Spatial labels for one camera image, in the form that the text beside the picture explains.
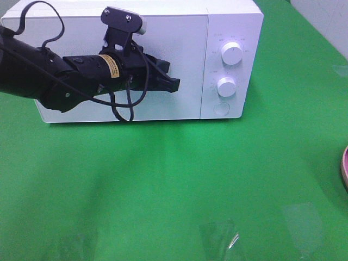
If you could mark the round microwave door button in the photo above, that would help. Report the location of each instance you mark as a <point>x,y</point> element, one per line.
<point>222,109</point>

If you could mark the white microwave door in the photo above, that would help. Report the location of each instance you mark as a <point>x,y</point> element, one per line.
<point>180,40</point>

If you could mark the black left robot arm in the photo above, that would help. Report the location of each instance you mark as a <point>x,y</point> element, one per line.
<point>62,83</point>

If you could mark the white microwave knob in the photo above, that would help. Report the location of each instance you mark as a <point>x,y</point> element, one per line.
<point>226,87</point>
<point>232,53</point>

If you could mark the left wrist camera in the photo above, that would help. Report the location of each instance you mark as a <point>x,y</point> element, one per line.
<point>122,24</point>

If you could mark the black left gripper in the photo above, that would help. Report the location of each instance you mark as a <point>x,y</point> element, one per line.
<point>120,67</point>

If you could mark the pink plate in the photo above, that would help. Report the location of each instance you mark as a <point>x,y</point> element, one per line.
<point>343,168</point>

